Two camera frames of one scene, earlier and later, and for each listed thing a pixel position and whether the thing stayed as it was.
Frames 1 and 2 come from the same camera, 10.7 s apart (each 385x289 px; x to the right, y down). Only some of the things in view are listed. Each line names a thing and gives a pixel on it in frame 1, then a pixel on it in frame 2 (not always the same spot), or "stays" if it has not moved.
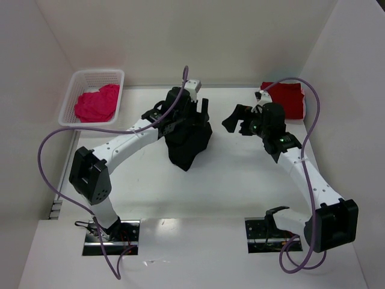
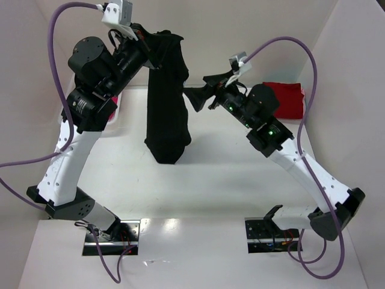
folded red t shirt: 289,96 stays
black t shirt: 186,141 → 167,131
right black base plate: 264,236 stays
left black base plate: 122,235 stays
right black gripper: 245,121 → 215,93
